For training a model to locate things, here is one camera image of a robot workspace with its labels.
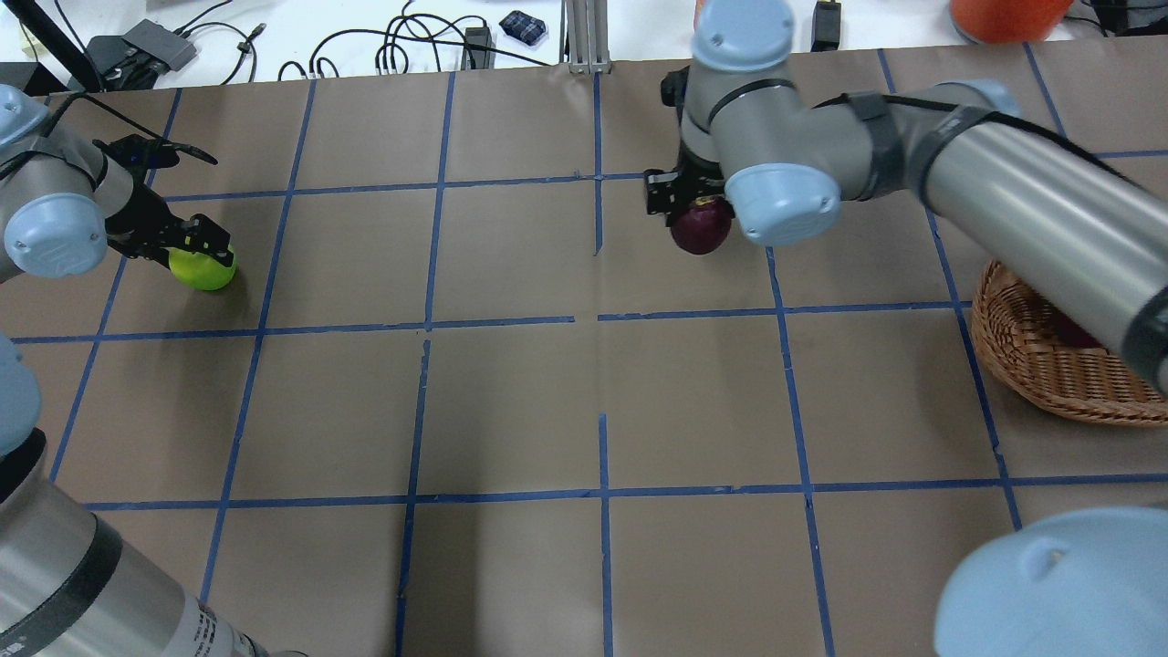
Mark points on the dark red apple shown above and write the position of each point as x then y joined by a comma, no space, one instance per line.
702,226

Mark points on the dark checkered pouch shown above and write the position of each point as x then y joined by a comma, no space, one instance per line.
523,27

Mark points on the woven wicker basket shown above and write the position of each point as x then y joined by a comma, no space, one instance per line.
1014,340

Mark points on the black power brick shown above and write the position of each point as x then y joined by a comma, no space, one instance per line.
826,26

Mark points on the grey adapter box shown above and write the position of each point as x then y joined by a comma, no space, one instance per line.
162,44

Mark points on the orange round object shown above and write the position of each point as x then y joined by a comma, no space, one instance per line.
1007,21

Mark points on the green apple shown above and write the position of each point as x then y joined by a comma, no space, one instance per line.
200,271

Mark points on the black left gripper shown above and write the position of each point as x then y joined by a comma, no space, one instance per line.
143,213

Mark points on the aluminium frame post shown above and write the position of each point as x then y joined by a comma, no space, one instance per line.
585,37

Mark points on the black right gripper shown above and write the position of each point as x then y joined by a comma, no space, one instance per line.
691,182

